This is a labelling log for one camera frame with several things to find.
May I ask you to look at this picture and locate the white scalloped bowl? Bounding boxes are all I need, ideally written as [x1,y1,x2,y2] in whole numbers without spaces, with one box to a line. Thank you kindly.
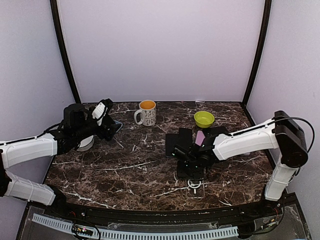
[76,135,95,152]

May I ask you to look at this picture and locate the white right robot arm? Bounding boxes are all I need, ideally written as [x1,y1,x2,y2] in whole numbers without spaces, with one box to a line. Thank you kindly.
[165,110,311,217]

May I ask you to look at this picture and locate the black frame post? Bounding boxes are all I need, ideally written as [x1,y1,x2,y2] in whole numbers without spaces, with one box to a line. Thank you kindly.
[49,0,82,104]
[241,0,272,108]

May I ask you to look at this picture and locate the pink phone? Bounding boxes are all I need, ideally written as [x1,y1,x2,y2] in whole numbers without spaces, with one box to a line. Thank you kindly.
[195,130,206,146]

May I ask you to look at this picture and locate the black left frame post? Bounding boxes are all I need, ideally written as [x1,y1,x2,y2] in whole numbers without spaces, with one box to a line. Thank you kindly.
[49,0,82,104]

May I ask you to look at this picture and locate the clear magsafe phone case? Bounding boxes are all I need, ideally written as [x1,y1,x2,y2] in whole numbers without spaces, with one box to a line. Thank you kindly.
[186,179,205,200]

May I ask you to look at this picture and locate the green bowl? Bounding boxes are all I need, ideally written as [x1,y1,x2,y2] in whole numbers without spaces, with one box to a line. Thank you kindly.
[194,111,215,129]

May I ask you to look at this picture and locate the black front table rail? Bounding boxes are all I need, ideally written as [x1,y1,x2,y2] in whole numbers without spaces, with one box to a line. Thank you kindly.
[27,193,301,227]

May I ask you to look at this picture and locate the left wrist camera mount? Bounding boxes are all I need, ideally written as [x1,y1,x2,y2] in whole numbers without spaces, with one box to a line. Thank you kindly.
[91,98,113,126]

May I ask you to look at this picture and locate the black phone case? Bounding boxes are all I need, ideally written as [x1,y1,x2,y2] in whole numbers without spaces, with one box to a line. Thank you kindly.
[202,126,229,137]

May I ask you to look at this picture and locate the black right frame post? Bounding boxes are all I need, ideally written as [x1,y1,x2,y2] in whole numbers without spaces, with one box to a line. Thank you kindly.
[241,0,272,108]

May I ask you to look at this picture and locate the black phone purple edge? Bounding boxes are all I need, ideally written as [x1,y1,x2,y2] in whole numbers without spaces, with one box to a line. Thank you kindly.
[165,133,179,158]

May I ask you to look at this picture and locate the light blue phone case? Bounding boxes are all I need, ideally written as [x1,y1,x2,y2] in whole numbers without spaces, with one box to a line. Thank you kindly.
[114,120,123,133]

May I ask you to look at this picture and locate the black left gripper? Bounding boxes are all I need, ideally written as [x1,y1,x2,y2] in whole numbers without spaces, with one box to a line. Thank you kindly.
[74,106,121,142]

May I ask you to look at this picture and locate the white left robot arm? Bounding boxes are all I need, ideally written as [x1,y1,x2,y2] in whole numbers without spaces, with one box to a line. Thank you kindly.
[0,99,122,218]

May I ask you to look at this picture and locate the white slotted cable duct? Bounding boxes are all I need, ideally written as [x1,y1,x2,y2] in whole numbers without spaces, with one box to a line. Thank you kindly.
[31,213,239,240]

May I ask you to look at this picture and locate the white mug orange inside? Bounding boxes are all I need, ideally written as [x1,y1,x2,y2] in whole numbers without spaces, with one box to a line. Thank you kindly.
[133,100,157,127]

